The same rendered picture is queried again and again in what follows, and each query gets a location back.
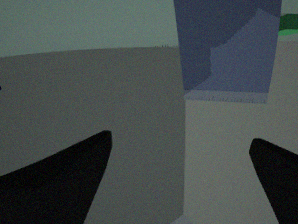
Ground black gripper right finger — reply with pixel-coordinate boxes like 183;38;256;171
249;139;298;224

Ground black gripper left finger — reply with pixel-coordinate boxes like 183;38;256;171
0;131;112;224

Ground green rectangular block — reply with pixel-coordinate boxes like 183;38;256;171
278;14;298;36

